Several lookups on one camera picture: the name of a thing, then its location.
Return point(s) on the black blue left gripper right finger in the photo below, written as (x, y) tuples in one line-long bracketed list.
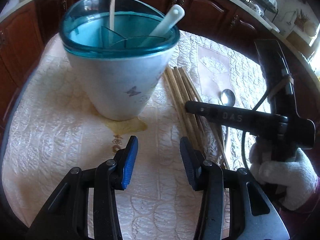
[(252, 215)]

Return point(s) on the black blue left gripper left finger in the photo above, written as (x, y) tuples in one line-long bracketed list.
[(64, 214)]

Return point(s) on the metal spoon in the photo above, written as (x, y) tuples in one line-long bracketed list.
[(227, 98)]

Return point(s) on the wooden chopstick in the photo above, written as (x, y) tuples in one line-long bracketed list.
[(112, 12), (216, 129), (193, 125), (175, 93)]

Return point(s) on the white gloved right hand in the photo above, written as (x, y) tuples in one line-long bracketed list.
[(299, 177)]

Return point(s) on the wooden cutting board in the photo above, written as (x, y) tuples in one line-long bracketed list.
[(300, 44)]

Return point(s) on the cream quilted tablecloth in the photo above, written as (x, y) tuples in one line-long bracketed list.
[(55, 127)]

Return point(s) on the wicker utensil basket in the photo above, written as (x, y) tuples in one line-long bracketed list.
[(301, 19)]

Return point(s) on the white plastic spoon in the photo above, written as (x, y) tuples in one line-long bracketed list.
[(173, 16)]

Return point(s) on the white teal utensil holder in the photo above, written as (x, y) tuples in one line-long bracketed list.
[(118, 76)]

